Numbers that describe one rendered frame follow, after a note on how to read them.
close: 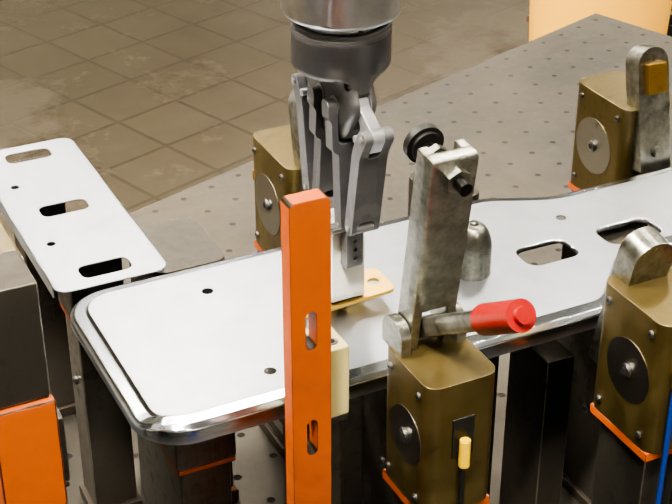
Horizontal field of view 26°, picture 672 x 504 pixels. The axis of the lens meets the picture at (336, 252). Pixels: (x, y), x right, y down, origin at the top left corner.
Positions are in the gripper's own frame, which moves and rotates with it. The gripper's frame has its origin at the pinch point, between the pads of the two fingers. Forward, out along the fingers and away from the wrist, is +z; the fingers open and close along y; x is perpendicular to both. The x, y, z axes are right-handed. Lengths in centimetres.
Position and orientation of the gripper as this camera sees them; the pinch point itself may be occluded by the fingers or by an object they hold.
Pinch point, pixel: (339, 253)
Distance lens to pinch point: 117.5
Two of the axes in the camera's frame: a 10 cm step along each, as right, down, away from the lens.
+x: -9.0, 2.2, -3.8
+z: 0.0, 8.6, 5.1
